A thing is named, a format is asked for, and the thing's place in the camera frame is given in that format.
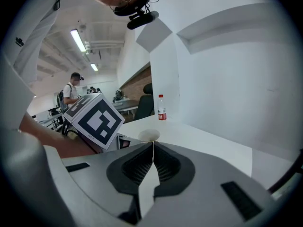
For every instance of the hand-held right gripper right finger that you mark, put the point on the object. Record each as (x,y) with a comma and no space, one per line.
(208,197)

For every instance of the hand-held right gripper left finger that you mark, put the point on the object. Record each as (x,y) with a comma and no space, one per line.
(99,174)

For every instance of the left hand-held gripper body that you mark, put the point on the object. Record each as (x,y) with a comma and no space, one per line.
(99,122)

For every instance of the white cup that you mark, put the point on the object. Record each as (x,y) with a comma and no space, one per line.
(149,134)

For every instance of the person's left forearm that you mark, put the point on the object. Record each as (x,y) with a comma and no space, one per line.
(59,142)

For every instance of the gray office desk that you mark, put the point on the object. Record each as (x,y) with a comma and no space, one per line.
(125,105)

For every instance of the black backpack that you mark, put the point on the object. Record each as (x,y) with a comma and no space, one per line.
(62,102)

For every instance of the black office chair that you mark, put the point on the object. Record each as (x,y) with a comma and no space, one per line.
(144,105)

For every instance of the short ceiling light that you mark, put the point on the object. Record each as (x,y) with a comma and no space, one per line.
(94,67)

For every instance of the red label water bottle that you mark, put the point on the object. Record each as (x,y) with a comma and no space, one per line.
(162,110)

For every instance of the black curved pole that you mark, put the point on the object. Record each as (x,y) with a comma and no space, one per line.
(286,174)

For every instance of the long ceiling light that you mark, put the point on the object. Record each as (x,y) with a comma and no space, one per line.
(78,40)

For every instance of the person's white shirt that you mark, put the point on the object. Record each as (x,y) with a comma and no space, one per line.
(30,32)

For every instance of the black head-mounted camera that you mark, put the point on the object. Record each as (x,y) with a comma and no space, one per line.
(142,20)

